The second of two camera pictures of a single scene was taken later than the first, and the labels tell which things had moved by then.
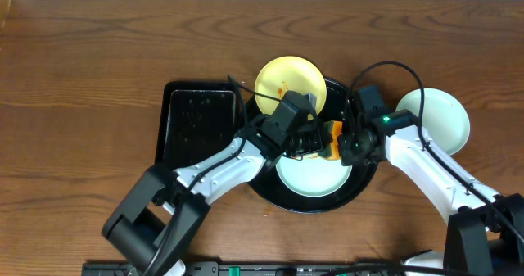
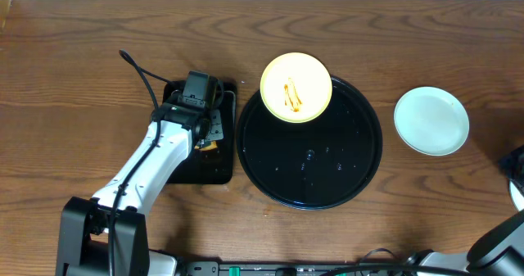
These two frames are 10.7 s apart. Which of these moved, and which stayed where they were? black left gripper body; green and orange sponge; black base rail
Moved: black left gripper body; green and orange sponge
Stayed: black base rail
